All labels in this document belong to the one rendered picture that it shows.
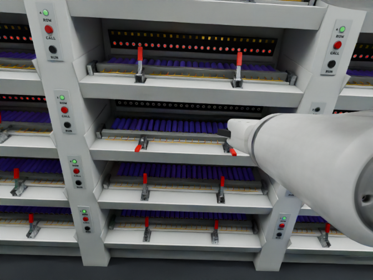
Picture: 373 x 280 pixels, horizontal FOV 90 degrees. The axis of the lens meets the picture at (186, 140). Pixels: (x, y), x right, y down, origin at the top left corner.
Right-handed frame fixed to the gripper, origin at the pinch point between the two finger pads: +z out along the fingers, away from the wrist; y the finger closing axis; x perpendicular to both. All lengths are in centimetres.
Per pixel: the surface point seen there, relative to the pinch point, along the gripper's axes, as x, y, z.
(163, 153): 9.3, 19.2, 13.6
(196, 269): 60, 6, 25
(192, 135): 3.9, 10.4, 17.7
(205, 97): -7.6, 8.0, 10.8
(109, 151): 9.8, 35.8, 13.6
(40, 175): 22, 65, 23
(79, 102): -4.5, 42.4, 10.2
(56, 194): 27, 56, 19
